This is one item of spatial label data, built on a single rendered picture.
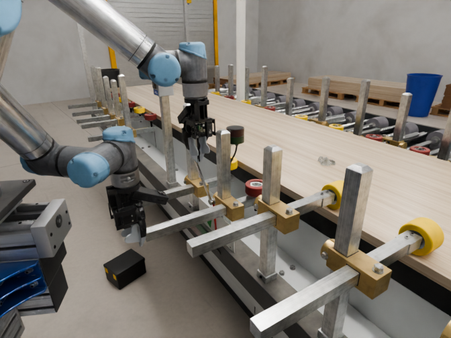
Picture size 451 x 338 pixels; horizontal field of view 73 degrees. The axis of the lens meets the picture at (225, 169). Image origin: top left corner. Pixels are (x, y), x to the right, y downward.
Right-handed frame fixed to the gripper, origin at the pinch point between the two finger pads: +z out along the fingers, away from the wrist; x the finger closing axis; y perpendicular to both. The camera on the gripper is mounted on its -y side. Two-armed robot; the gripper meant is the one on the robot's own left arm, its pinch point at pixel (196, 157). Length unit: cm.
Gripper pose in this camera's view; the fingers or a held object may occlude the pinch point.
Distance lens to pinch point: 102.2
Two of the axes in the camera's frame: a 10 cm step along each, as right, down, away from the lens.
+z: 0.3, 9.3, 3.8
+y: 5.1, 3.1, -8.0
